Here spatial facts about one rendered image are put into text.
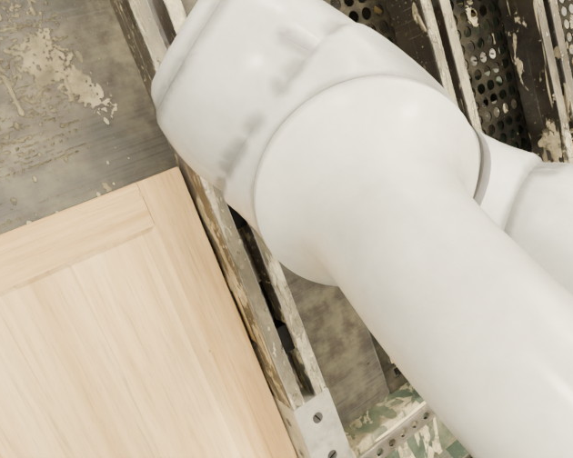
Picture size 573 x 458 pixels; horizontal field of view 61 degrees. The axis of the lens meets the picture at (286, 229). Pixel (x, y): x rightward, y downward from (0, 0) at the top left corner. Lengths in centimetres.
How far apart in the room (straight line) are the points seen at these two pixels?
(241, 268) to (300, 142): 44
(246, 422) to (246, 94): 59
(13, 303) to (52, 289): 4
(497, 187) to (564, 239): 4
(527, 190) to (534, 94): 76
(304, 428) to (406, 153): 58
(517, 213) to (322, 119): 14
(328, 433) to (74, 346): 36
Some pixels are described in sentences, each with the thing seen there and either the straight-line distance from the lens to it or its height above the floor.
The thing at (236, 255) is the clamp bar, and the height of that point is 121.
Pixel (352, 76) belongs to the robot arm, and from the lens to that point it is 20.
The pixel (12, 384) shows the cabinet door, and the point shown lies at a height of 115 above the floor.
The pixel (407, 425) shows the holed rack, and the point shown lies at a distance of 86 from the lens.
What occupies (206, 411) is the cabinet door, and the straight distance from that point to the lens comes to 72.
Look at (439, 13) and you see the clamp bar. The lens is 85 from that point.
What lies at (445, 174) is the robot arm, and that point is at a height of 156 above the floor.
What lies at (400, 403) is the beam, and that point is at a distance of 87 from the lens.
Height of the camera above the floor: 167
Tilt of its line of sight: 45 degrees down
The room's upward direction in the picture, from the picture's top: straight up
